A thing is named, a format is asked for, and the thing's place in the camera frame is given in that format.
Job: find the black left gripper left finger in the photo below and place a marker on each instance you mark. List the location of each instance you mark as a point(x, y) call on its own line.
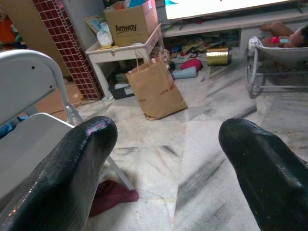
point(60, 173)

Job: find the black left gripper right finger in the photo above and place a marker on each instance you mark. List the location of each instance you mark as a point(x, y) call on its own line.
point(267, 168)

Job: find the maroon cloth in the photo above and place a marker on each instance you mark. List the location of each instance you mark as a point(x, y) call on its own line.
point(110, 196)

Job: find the white metal folding chair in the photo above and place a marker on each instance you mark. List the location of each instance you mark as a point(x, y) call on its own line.
point(26, 115)

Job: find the grey baby bouncer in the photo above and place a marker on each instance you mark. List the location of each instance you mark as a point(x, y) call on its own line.
point(269, 62)

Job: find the gold wrapping paper roll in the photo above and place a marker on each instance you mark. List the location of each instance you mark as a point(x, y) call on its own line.
point(217, 56)

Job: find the red tiled pillar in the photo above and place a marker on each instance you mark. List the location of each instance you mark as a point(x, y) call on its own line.
point(69, 50)

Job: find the brown paper shopping bag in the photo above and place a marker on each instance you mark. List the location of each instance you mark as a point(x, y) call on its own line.
point(155, 90)

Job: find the light blue paper roll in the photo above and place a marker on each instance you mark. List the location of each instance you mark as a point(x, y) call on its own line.
point(184, 73)

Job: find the red baby rattle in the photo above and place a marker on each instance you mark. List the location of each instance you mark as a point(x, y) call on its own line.
point(276, 40)

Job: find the pink cushion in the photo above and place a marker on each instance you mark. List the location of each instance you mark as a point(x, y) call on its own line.
point(191, 64)

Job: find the white plastic trolley shelf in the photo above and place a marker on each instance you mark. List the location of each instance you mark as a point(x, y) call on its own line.
point(125, 54)

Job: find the baby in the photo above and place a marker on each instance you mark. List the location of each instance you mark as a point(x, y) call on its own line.
point(286, 33)

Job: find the white plastic bag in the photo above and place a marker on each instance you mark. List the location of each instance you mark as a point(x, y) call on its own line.
point(104, 34)

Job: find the white TV console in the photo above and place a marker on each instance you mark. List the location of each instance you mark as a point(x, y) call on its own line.
point(240, 22)

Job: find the Amway cardboard box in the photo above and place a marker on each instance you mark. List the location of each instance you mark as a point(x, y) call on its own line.
point(131, 25)

